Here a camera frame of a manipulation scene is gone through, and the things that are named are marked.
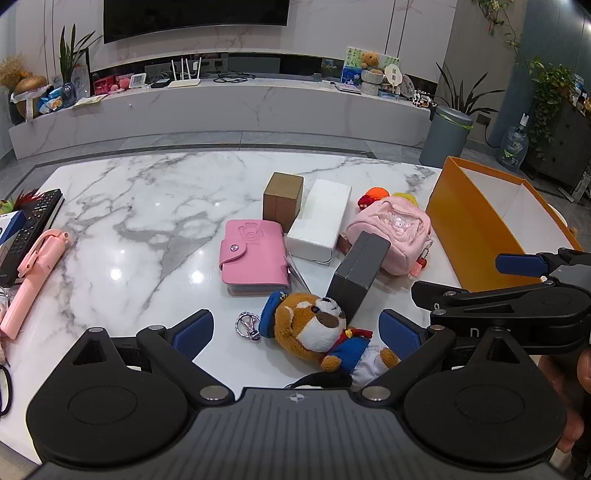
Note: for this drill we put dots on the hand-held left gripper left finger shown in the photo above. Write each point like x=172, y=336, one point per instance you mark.
x=194, y=331

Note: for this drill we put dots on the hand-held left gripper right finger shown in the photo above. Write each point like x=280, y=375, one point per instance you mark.
x=401, y=338

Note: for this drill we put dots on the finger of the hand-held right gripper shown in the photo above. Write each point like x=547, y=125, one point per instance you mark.
x=519, y=265
x=443, y=295

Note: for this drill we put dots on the orange box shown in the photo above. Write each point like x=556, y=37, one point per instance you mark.
x=471, y=230

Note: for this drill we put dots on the printed card box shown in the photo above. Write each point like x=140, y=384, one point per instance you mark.
x=358, y=267

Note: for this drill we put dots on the pink wallet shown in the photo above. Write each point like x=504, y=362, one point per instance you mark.
x=254, y=258

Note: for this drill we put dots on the yellow toy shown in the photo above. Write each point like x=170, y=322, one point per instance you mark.
x=407, y=198

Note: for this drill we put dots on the brown cardboard box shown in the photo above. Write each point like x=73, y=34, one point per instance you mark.
x=282, y=196

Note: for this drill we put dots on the person's right hand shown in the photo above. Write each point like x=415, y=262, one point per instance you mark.
x=565, y=392

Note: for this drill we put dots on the white round seat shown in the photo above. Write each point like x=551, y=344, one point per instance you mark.
x=559, y=217

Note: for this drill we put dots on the clear water bottle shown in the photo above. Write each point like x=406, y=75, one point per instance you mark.
x=513, y=150

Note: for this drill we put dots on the orange crochet toy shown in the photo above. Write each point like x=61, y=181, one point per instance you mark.
x=375, y=196

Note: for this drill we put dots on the grey cabinet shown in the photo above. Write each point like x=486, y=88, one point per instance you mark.
x=561, y=147

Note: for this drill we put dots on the grey trash bin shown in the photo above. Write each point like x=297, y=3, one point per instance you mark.
x=445, y=138

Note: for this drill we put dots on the pink selfie stick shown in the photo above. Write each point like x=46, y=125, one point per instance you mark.
x=32, y=272

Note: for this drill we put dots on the ivy plant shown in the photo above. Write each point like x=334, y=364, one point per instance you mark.
x=549, y=92

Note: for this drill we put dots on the long-leaf potted plant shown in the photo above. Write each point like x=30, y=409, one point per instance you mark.
x=461, y=94

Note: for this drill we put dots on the black white figurines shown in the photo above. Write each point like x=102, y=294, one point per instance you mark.
x=423, y=99

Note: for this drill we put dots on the black remote control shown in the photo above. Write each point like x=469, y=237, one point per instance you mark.
x=32, y=226

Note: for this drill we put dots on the blue white box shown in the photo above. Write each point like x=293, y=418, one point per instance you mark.
x=9, y=230

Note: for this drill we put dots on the red green decoration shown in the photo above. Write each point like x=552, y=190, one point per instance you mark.
x=23, y=199

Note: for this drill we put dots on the white marble television console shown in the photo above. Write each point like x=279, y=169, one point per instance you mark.
x=231, y=113

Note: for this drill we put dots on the white round fan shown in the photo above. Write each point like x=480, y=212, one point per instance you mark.
x=392, y=77

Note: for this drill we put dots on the hanging vine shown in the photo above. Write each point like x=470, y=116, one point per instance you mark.
x=501, y=21

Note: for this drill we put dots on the small brown teddy bear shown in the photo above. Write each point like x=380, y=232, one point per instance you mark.
x=371, y=60

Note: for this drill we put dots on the green picture card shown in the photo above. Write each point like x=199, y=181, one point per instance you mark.
x=353, y=64

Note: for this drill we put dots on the white router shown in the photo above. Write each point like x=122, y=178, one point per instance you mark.
x=184, y=83

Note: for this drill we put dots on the black set-top box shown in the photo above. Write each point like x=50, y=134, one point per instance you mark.
x=160, y=84

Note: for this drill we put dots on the paper sheets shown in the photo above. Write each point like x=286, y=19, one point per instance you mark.
x=87, y=100

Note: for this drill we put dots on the white desk clock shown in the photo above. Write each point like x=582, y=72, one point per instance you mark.
x=138, y=81

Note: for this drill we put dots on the pink plush toys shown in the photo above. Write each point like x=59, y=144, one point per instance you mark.
x=111, y=85

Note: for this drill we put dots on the blue snack packets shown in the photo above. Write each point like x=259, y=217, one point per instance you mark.
x=51, y=100

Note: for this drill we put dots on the dried flowers in golden vase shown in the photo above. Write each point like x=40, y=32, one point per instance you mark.
x=27, y=87

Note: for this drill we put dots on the tall green potted plant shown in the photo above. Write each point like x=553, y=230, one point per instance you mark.
x=71, y=55

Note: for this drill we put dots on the black television screen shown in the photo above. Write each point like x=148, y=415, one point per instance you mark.
x=194, y=18

